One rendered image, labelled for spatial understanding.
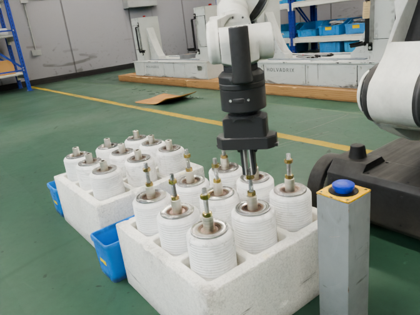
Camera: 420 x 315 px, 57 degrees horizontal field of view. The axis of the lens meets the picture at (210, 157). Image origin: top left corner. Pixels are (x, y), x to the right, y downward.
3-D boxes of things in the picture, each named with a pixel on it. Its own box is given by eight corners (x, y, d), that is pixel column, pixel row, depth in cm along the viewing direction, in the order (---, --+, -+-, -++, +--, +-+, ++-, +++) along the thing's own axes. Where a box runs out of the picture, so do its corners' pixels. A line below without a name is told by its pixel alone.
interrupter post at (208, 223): (212, 234, 76) (210, 219, 75) (201, 232, 77) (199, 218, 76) (217, 228, 78) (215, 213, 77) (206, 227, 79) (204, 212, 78)
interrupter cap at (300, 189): (305, 199, 85) (305, 195, 85) (271, 197, 88) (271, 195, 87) (307, 184, 92) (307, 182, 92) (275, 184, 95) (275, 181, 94)
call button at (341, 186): (340, 186, 75) (340, 177, 74) (359, 192, 72) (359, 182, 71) (327, 194, 73) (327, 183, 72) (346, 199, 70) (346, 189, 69)
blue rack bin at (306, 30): (315, 34, 655) (315, 20, 648) (335, 32, 626) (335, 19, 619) (296, 37, 627) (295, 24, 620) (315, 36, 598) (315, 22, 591)
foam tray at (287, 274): (236, 227, 126) (230, 176, 121) (339, 280, 96) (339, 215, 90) (127, 282, 105) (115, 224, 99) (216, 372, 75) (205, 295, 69)
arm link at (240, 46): (219, 86, 79) (212, 28, 76) (272, 80, 79) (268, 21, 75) (218, 96, 69) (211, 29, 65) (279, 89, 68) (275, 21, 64)
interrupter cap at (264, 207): (255, 221, 79) (255, 218, 78) (228, 212, 84) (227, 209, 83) (277, 206, 83) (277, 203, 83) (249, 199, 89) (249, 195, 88)
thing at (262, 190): (243, 230, 110) (237, 172, 104) (277, 230, 108) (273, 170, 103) (240, 250, 101) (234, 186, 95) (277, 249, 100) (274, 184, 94)
